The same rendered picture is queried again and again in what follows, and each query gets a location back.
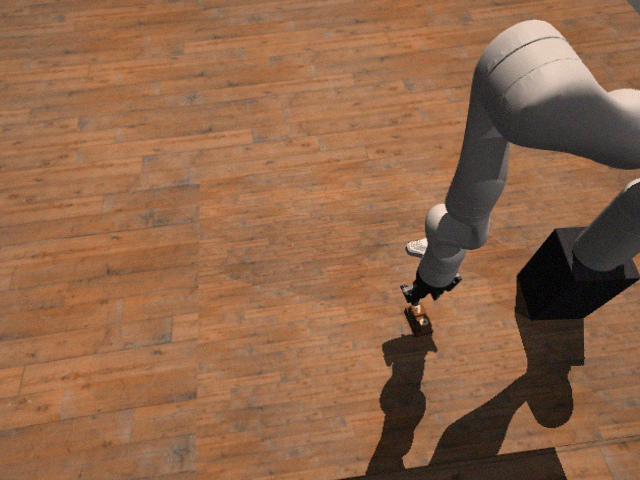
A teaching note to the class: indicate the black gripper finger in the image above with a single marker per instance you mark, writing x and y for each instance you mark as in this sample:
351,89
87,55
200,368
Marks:
410,294
456,280

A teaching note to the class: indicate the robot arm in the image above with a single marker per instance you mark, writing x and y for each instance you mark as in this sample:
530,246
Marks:
538,94

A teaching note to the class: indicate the brown rectangular tray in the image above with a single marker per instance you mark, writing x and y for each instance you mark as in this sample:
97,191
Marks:
414,327

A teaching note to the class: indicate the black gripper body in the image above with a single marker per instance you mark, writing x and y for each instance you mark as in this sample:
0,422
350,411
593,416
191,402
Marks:
421,285

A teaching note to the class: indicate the small brown cube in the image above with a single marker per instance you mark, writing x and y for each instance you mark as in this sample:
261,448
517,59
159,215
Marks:
417,311
423,324

